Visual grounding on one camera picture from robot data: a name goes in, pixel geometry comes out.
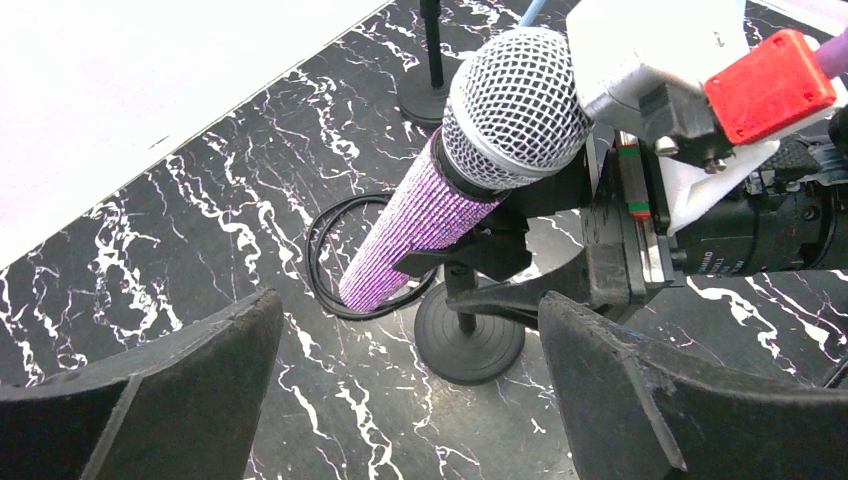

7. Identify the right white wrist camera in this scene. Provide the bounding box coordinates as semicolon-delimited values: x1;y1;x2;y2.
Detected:
566;1;847;231

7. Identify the black round mic stand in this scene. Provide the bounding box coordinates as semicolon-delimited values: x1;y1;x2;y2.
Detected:
395;170;592;385
396;0;461;129

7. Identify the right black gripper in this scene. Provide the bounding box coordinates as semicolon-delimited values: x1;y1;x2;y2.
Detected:
447;132;677;327

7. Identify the light blue music stand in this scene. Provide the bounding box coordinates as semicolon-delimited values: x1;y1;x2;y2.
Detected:
518;0;547;27

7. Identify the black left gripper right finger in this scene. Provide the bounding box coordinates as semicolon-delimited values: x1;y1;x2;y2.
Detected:
538;292;847;479

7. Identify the purple glitter microphone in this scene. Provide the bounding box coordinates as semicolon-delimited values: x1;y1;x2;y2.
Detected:
339;26;593;313

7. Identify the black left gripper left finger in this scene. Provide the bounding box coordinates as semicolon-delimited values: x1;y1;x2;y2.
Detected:
1;290;283;479

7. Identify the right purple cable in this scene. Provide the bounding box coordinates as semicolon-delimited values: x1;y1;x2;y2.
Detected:
813;29;848;77

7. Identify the coiled black cable centre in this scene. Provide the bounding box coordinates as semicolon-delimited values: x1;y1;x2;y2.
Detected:
304;192;442;323

